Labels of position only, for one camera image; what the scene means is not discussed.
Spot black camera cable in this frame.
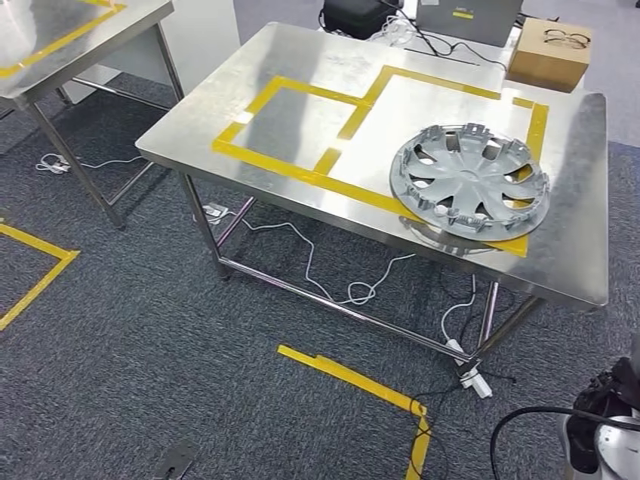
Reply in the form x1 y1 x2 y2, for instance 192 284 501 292
488 405 640 480

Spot thin black cable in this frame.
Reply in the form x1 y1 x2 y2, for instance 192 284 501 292
407 370 518 480

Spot black framed glasses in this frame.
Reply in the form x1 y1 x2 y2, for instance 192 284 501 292
542 27 592 51

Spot silver plastic wheel cover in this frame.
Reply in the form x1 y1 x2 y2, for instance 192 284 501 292
389 122 551 243

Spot yellow tape double outline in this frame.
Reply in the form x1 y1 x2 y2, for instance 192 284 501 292
211 64 550 260

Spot tangled white cable bundle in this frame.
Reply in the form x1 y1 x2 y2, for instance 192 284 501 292
377 13 426 48

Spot black carrying case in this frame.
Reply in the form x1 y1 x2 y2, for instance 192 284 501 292
319 0 401 41

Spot stainless steel workbench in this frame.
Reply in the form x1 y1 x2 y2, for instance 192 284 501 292
136 21 610 376

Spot grey laptop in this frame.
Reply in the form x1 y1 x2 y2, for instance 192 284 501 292
416 0 524 49

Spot white power adapter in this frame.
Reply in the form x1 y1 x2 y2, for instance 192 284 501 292
202 201 229 227

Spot coiled white cable bundle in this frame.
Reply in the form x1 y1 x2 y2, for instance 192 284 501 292
35 152 146 176

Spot brown cardboard box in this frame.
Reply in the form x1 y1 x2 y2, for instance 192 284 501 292
506 17 592 94

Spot stainless steel table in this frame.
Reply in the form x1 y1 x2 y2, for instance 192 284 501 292
0 0 185 230

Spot long white cable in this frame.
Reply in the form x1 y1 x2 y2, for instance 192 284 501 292
227 210 477 346

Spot black desk cable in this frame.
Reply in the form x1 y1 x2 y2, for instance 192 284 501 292
380 0 509 73

